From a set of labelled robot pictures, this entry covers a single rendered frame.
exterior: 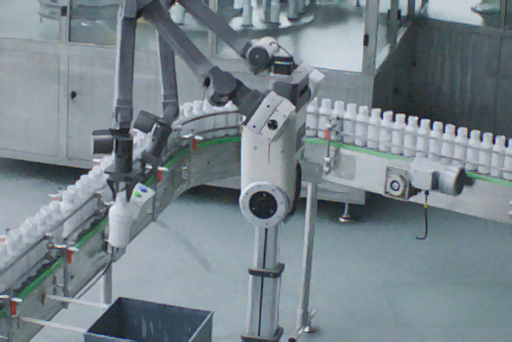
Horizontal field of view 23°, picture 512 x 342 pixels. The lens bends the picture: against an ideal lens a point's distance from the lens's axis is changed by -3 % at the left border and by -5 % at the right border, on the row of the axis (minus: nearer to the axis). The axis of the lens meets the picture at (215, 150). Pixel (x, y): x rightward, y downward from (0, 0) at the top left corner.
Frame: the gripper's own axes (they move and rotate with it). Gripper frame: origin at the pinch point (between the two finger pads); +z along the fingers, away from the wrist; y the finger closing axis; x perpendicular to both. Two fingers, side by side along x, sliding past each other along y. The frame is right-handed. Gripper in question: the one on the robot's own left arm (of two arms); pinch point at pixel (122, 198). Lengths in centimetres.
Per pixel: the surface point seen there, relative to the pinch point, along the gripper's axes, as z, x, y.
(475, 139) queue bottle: 18, 170, 85
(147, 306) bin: 35.1, 1.3, 9.0
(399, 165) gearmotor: 32, 163, 55
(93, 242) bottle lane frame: 35, 39, -26
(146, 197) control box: 21, 53, -13
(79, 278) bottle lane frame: 43, 25, -25
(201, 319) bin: 36.0, 2.2, 26.7
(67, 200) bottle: 15.9, 26.8, -30.9
